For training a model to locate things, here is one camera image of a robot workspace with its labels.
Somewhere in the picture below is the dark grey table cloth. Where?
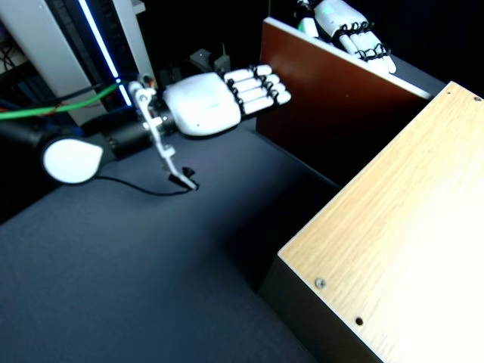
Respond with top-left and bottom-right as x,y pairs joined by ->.
0,52 -> 449,363

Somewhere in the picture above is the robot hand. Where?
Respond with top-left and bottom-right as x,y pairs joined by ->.
296,0 -> 398,75
162,64 -> 292,138

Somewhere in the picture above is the white column with light strip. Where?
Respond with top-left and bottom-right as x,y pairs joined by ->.
0,0 -> 156,126

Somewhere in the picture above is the light wooden box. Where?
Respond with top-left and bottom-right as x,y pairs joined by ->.
259,80 -> 484,363

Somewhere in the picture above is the grey box device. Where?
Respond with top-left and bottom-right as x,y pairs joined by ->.
189,48 -> 215,73

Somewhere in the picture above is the thin black cable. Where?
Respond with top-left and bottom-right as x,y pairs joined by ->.
94,174 -> 194,197

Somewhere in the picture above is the black device with red light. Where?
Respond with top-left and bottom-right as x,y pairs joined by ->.
157,67 -> 182,90

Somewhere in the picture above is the white power adapter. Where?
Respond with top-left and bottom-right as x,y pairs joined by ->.
213,42 -> 231,73

